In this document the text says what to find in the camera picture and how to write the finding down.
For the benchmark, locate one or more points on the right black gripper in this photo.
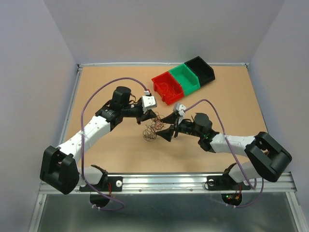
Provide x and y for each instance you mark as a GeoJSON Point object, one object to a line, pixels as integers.
{"type": "Point", "coordinates": [166, 133]}

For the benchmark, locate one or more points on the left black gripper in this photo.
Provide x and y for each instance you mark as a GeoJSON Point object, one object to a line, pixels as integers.
{"type": "Point", "coordinates": [143, 117]}

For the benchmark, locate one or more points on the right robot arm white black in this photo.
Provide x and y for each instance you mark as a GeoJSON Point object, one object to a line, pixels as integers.
{"type": "Point", "coordinates": [267, 158]}

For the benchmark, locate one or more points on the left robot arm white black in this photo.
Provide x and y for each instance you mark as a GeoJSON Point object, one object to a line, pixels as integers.
{"type": "Point", "coordinates": [59, 164]}

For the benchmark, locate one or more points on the red plastic bin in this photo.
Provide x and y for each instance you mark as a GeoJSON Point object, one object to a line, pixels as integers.
{"type": "Point", "coordinates": [168, 88]}

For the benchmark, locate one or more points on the green plastic bin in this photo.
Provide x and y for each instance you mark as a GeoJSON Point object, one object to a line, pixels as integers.
{"type": "Point", "coordinates": [186, 78]}

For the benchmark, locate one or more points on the black plastic bin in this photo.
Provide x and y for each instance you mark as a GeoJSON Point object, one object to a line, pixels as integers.
{"type": "Point", "coordinates": [202, 70]}

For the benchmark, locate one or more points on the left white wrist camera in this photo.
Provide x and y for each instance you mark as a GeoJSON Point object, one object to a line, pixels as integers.
{"type": "Point", "coordinates": [148, 103]}

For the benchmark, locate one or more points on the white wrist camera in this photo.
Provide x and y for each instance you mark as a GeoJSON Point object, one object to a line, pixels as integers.
{"type": "Point", "coordinates": [148, 103]}
{"type": "Point", "coordinates": [179, 111]}

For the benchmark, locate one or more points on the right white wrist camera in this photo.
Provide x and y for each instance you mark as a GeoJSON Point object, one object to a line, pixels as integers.
{"type": "Point", "coordinates": [179, 111]}

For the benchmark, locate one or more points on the aluminium mounting rail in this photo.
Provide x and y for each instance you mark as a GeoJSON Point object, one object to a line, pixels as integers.
{"type": "Point", "coordinates": [187, 183]}

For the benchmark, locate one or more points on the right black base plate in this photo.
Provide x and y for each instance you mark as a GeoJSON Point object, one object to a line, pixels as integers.
{"type": "Point", "coordinates": [223, 182]}

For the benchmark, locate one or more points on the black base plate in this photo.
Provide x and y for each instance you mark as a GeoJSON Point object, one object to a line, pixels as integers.
{"type": "Point", "coordinates": [110, 184]}
{"type": "Point", "coordinates": [223, 182]}

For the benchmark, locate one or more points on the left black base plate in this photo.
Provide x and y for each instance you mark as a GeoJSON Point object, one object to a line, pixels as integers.
{"type": "Point", "coordinates": [110, 184]}

